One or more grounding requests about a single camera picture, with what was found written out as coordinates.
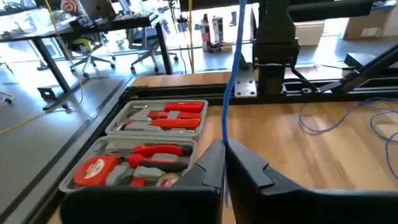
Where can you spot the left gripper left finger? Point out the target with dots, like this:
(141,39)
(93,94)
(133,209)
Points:
(140,205)

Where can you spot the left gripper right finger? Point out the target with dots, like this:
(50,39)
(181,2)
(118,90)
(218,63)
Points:
(295,208)

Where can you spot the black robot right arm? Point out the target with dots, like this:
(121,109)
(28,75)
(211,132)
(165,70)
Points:
(275,37)

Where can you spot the small white tape roll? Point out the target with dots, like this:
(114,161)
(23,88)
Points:
(168,180)

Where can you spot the red tape measure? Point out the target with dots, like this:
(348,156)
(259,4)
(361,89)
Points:
(93,171)

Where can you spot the green-cushioned office chair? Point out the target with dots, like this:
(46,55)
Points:
(88,53)

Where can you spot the white box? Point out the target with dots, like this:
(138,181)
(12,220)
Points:
(309,32)

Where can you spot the black desk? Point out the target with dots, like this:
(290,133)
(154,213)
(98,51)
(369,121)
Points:
(93,25)

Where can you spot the white carton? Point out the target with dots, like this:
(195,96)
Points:
(217,29)

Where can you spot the brown cardboard box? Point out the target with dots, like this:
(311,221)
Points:
(365,25)

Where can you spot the grey laptop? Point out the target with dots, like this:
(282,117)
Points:
(98,7)

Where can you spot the white bag red target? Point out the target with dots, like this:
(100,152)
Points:
(70,6)

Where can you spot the grey metal bracket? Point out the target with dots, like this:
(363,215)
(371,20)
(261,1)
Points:
(245,84)

